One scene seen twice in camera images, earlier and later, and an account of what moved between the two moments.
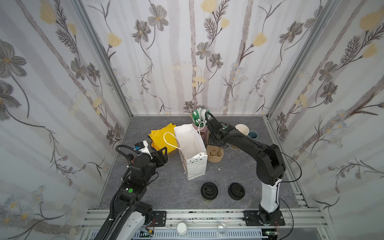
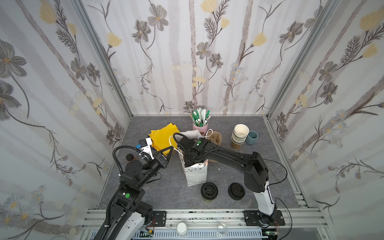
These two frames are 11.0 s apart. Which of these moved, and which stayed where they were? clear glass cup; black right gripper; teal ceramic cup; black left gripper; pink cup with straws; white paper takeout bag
Moved: white paper takeout bag; black right gripper
Stayed: clear glass cup; pink cup with straws; teal ceramic cup; black left gripper
